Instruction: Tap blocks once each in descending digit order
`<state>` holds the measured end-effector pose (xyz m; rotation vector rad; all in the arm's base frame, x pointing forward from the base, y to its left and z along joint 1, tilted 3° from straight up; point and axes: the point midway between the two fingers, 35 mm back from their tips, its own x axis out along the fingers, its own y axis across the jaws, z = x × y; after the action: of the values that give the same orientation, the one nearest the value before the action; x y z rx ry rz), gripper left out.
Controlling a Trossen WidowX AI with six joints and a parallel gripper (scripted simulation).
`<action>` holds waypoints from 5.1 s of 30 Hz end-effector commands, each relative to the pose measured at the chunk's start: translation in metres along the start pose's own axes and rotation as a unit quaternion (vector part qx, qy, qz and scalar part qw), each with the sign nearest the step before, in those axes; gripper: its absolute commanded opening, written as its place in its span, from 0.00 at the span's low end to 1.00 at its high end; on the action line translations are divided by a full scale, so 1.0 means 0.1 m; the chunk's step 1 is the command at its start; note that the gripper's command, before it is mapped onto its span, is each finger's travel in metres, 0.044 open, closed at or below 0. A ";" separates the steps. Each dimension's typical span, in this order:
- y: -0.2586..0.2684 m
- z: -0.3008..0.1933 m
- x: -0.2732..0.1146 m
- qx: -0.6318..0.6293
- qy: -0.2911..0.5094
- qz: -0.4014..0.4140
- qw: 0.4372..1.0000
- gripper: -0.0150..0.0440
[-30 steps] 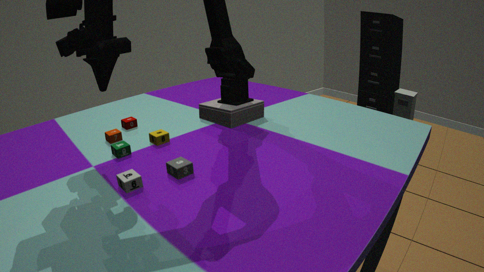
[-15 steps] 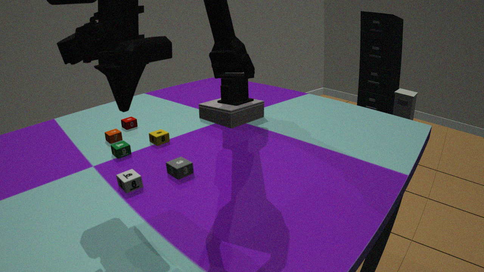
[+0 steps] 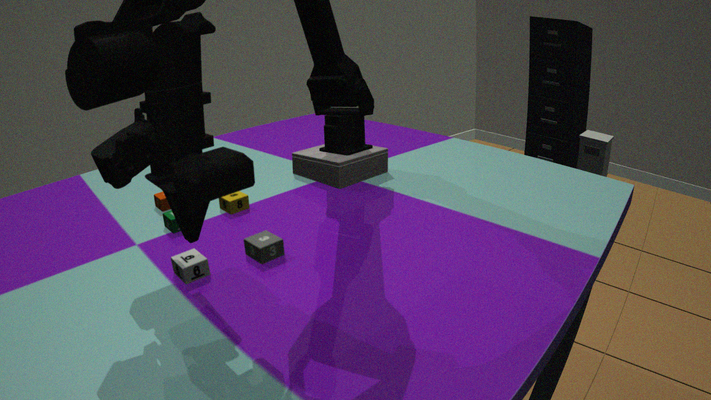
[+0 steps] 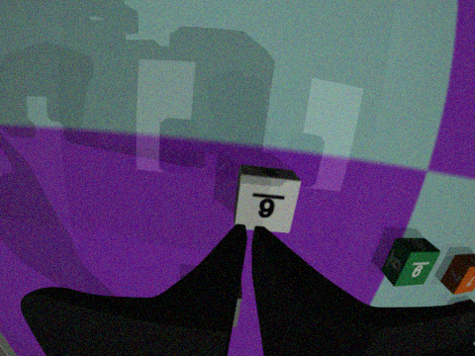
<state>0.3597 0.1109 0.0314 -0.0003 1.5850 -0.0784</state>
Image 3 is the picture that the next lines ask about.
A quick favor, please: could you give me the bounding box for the yellow block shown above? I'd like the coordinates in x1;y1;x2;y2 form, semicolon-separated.
219;191;249;215

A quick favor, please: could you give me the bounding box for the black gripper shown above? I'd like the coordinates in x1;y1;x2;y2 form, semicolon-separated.
139;82;255;243

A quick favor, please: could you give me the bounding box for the orange block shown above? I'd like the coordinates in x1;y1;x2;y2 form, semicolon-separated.
154;192;171;211

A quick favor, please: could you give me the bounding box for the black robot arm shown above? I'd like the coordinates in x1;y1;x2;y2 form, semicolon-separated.
65;0;374;189

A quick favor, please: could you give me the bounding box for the green block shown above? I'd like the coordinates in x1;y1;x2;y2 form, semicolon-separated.
163;210;181;234

